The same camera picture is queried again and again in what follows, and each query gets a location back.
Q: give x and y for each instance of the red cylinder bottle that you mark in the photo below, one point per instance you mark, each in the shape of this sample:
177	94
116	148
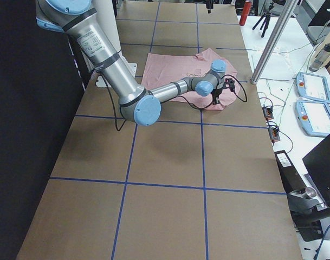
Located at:
245	12

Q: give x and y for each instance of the orange black connector box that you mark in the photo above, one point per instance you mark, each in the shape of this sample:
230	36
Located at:
273	131
268	112

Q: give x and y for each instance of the clear water bottle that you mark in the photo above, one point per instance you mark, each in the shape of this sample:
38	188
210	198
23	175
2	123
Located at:
320	58

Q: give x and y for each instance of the lower orange black connector box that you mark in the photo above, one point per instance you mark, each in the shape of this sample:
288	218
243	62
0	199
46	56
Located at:
273	131

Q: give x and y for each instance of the aluminium frame post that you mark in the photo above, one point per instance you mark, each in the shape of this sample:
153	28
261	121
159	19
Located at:
281	23

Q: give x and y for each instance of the black camera tripod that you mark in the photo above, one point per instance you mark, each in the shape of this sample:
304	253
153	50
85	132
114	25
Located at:
265	19

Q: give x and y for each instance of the silver metal knob stand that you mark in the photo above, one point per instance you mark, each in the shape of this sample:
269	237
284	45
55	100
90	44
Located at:
306	210

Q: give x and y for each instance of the upper orange black connector box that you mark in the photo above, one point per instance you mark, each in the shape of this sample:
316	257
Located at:
268	112

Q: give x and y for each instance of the lower blue teach pendant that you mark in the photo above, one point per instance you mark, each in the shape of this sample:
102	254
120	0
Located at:
313	117

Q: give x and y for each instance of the blue teach pendant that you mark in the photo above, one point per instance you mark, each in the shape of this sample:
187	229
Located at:
313	87
313	117

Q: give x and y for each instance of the black box white label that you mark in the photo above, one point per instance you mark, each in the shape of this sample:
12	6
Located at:
291	180

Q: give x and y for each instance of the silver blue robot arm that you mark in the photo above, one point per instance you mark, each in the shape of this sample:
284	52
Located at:
79	19

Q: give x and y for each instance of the black monitor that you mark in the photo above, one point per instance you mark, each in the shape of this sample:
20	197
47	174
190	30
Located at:
317	163

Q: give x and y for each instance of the pink snoopy t-shirt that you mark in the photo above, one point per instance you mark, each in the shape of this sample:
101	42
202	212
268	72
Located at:
163	69

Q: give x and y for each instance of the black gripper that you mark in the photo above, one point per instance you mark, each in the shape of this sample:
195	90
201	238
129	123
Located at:
217	93
209	5

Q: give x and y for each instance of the upper blue teach pendant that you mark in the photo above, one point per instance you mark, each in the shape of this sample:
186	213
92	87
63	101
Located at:
313	87

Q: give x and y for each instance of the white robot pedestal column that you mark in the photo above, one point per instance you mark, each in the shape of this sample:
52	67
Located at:
106	20

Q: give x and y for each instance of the white paper sheets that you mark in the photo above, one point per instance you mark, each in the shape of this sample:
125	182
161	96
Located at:
278	67

